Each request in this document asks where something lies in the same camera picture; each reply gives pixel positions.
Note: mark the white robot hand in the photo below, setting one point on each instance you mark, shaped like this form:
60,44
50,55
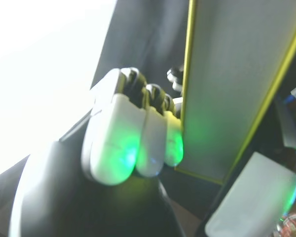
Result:
113,138

